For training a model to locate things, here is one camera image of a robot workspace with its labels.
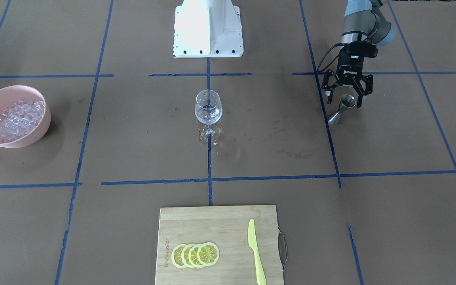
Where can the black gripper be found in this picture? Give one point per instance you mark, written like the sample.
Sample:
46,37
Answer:
348,68

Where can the steel cocktail jigger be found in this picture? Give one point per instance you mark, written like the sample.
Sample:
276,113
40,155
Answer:
347,101

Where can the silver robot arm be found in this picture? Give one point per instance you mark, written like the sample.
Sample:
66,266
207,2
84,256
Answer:
365,29

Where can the clear wine glass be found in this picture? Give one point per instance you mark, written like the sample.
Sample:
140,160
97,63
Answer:
208,111

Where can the pile of clear ice cubes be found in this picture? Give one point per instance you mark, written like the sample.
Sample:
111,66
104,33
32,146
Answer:
20,119

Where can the bamboo cutting board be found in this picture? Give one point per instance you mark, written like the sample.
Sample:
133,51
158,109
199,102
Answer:
226,226

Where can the yellow plastic knife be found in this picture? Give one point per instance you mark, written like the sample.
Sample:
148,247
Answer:
252,242

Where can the lemon slice four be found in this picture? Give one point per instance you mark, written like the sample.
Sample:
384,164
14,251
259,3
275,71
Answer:
208,254

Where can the lemon slice three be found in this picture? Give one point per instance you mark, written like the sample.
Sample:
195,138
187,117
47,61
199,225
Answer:
193,256

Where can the lemon slice two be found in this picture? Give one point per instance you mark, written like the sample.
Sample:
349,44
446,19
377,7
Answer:
185,256

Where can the lemon slice one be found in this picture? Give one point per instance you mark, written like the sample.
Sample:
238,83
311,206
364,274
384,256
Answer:
177,256

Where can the pink bowl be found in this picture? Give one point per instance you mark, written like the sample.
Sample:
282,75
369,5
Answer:
11,94

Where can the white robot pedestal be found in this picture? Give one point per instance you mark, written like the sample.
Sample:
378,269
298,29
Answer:
207,29

